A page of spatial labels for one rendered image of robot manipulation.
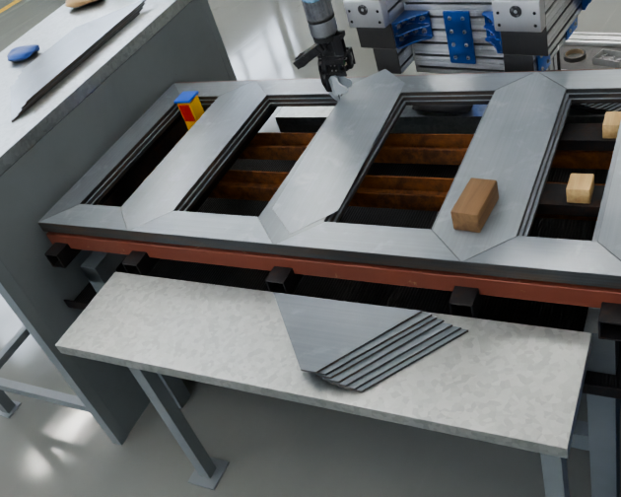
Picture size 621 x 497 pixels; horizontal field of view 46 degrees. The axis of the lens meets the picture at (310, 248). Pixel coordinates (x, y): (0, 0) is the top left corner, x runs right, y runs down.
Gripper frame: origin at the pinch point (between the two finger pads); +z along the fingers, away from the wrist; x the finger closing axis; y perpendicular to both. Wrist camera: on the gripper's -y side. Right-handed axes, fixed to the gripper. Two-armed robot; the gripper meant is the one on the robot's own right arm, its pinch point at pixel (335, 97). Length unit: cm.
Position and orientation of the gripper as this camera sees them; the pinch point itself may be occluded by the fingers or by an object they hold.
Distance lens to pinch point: 216.8
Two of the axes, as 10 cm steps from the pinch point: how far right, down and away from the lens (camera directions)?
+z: 2.6, 7.4, 6.2
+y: 8.8, 0.9, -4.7
